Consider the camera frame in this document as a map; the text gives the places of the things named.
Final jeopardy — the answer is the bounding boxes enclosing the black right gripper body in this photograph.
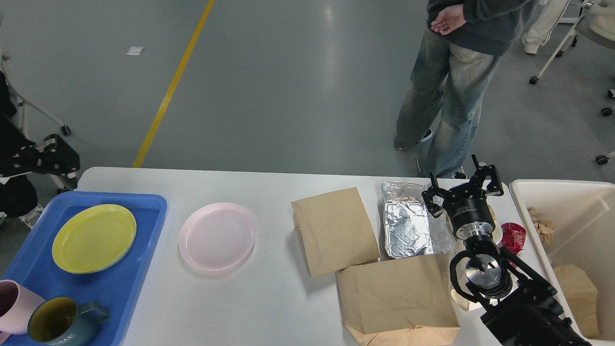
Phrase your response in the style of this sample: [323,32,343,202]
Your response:
[443,184,495,239]

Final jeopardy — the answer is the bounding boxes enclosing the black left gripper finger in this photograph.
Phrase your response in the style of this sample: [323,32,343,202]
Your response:
[0,134,81,179]

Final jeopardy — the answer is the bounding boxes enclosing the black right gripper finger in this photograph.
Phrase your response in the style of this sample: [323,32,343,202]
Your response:
[466,155,504,197]
[422,173,457,218]

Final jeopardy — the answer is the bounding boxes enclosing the pink ribbed mug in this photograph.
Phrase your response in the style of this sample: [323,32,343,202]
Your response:
[0,280,45,344]

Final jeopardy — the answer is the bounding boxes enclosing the pink plate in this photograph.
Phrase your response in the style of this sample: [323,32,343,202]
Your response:
[178,202,256,276]

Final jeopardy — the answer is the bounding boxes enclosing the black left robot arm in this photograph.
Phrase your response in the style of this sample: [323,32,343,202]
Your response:
[0,73,81,179]

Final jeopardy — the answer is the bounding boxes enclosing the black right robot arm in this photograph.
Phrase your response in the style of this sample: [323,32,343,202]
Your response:
[422,156,589,346]

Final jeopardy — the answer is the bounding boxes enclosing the aluminium foil tray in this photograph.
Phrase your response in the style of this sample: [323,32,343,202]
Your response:
[381,181,454,259]

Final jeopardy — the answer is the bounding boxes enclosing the red crumpled wrapper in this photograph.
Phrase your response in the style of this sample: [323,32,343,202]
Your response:
[501,222,527,255]

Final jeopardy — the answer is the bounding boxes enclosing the crumpled paper scraps in bin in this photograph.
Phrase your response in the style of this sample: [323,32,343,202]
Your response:
[527,208,558,246]

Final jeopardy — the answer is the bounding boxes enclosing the white plastic bin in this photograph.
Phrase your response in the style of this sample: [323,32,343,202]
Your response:
[509,179,615,346]

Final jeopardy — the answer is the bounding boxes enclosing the yellow plate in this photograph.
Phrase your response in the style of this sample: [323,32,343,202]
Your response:
[52,204,137,274]

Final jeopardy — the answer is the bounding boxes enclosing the small brown paper bag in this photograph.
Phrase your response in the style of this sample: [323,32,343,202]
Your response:
[291,187,380,277]

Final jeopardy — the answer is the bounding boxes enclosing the large brown paper bag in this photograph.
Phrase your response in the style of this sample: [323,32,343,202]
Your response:
[336,254,460,346]

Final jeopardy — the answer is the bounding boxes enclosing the blue plastic tray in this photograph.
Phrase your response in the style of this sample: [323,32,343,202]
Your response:
[2,191,167,346]

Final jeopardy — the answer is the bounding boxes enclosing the white paper on floor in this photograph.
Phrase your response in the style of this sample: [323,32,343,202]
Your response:
[126,46,145,56]

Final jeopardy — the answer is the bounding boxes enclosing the person in blue jeans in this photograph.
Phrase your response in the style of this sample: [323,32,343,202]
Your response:
[394,0,538,178]

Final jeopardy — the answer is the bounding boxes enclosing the brown bag in bin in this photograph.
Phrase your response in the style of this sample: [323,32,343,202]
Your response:
[553,264,600,339]

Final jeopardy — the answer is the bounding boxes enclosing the dark teal mug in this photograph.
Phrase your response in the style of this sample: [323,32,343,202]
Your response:
[27,296,111,346]

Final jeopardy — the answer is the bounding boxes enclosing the person in white striped pants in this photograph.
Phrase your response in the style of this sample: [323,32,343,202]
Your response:
[521,0,570,55]

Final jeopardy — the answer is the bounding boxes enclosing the white wheeled chair right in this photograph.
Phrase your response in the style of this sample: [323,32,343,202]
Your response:
[529,0,615,86]

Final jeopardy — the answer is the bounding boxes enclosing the grey wheeled frame left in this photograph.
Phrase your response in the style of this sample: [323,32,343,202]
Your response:
[1,53,72,136]

